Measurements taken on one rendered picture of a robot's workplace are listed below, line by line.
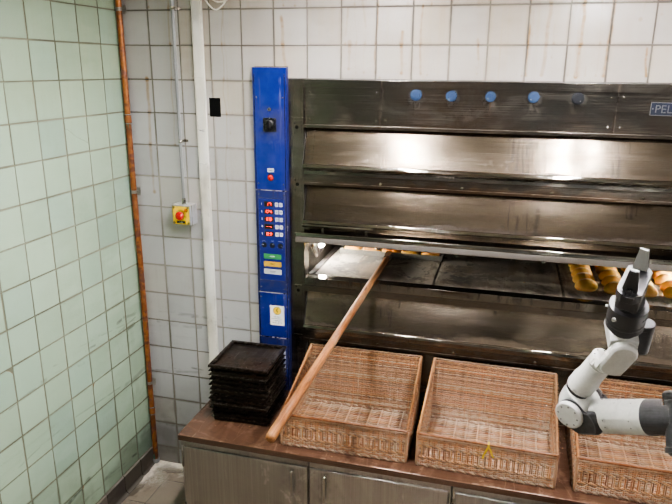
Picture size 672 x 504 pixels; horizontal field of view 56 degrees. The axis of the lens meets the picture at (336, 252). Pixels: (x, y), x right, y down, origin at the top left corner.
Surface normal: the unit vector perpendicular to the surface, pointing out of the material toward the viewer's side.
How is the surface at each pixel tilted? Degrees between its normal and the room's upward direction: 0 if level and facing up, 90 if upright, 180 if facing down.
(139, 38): 90
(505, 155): 70
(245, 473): 90
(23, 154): 90
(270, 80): 90
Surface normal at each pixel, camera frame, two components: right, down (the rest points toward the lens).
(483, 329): -0.24, -0.07
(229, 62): -0.26, 0.27
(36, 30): 0.97, 0.08
